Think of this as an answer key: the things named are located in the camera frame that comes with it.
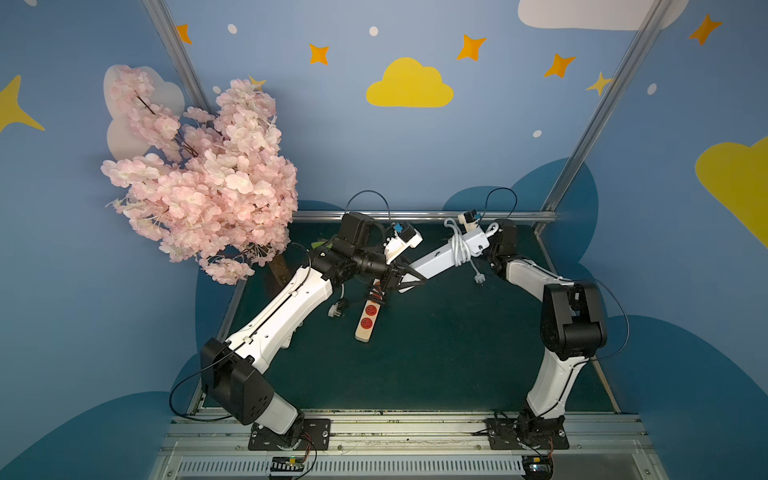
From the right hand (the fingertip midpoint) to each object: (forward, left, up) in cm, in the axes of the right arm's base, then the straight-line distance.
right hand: (449, 236), depth 95 cm
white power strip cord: (-21, +36, -15) cm, 44 cm away
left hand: (-25, +10, +14) cm, 31 cm away
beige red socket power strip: (-23, +25, -14) cm, 37 cm away
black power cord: (-15, +23, -12) cm, 30 cm away
